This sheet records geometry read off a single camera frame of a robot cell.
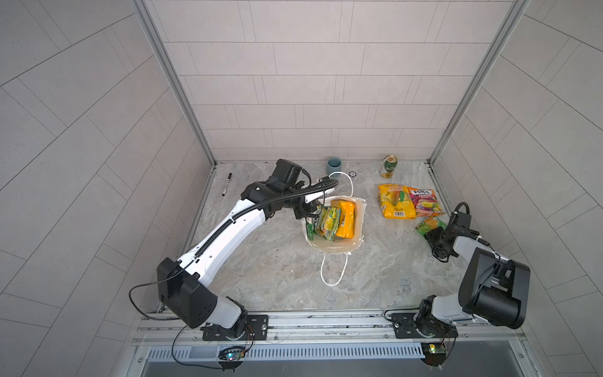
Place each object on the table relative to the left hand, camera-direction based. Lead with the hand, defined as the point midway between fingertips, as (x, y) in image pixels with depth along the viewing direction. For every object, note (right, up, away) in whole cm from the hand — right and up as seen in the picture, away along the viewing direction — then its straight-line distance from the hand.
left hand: (324, 198), depth 73 cm
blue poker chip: (+16, +9, +39) cm, 43 cm away
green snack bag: (+43, -12, +20) cm, 49 cm away
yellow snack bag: (+8, -10, +8) cm, 15 cm away
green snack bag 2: (+3, -10, +13) cm, 17 cm away
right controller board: (+33, -46, -4) cm, 57 cm away
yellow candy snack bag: (+32, -4, +25) cm, 41 cm away
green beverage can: (+32, +14, +32) cm, 47 cm away
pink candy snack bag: (+45, -4, +26) cm, 52 cm away
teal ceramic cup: (+7, +13, +39) cm, 41 cm away
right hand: (+42, -16, +19) cm, 48 cm away
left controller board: (-26, -43, -9) cm, 50 cm away
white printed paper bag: (+6, -16, +4) cm, 18 cm away
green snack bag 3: (-4, -11, +8) cm, 14 cm away
